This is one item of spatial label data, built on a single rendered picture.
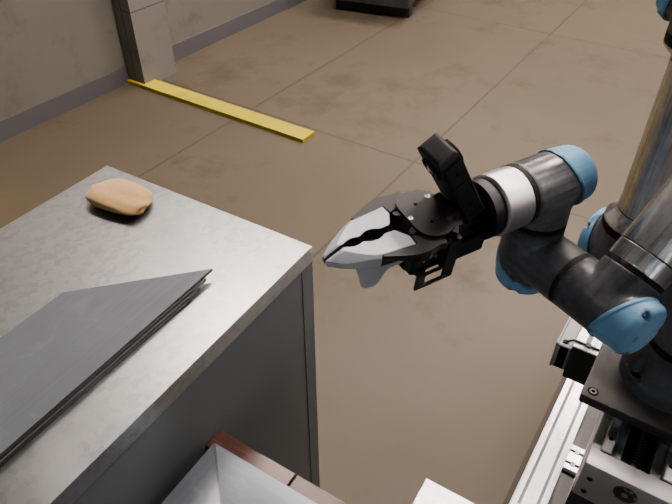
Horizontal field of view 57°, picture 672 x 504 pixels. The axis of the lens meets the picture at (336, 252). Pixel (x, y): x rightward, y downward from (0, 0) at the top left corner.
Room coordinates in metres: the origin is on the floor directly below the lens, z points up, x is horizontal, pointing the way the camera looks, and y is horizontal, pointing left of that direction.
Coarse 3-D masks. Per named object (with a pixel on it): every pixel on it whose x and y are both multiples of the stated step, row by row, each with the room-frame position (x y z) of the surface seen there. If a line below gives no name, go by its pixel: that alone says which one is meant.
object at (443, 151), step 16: (432, 144) 0.53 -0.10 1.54; (448, 144) 0.53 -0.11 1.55; (432, 160) 0.52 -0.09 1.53; (448, 160) 0.51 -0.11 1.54; (432, 176) 0.56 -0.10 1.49; (448, 176) 0.51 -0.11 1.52; (464, 176) 0.52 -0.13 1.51; (448, 192) 0.53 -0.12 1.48; (464, 192) 0.53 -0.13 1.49; (464, 208) 0.53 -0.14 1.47; (480, 208) 0.54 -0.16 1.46
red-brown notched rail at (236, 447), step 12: (228, 444) 0.66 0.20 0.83; (240, 444) 0.66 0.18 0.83; (240, 456) 0.63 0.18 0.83; (252, 456) 0.63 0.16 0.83; (264, 456) 0.63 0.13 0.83; (264, 468) 0.61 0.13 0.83; (276, 468) 0.61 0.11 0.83; (288, 480) 0.59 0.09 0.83; (300, 480) 0.59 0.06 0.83; (300, 492) 0.56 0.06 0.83; (312, 492) 0.56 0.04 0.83; (324, 492) 0.56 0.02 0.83
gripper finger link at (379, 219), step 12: (360, 216) 0.52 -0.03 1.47; (372, 216) 0.52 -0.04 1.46; (384, 216) 0.52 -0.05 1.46; (348, 228) 0.50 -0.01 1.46; (360, 228) 0.50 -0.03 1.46; (372, 228) 0.50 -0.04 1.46; (384, 228) 0.51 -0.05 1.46; (336, 240) 0.48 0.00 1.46; (348, 240) 0.48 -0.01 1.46; (360, 240) 0.49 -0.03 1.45; (372, 240) 0.52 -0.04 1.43; (324, 252) 0.47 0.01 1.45
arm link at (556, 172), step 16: (528, 160) 0.62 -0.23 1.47; (544, 160) 0.62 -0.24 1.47; (560, 160) 0.62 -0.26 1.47; (576, 160) 0.62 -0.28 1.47; (592, 160) 0.63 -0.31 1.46; (528, 176) 0.59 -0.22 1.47; (544, 176) 0.59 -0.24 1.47; (560, 176) 0.60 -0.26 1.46; (576, 176) 0.61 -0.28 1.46; (592, 176) 0.62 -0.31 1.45; (544, 192) 0.58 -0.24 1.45; (560, 192) 0.59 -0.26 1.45; (576, 192) 0.60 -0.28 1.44; (592, 192) 0.62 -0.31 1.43; (544, 208) 0.58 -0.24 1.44; (560, 208) 0.59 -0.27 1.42; (528, 224) 0.59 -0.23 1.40; (544, 224) 0.59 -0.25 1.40; (560, 224) 0.59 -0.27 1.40
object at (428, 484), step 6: (426, 480) 0.67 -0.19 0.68; (426, 486) 0.66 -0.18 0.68; (432, 486) 0.66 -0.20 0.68; (438, 486) 0.66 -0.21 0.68; (420, 492) 0.64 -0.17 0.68; (426, 492) 0.64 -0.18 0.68; (432, 492) 0.64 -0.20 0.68; (438, 492) 0.64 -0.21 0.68; (444, 492) 0.64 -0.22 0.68; (450, 492) 0.64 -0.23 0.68; (420, 498) 0.63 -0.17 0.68; (426, 498) 0.63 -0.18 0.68; (432, 498) 0.63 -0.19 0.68; (438, 498) 0.63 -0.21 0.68; (444, 498) 0.63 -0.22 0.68; (450, 498) 0.63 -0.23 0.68; (456, 498) 0.63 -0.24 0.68; (462, 498) 0.63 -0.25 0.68
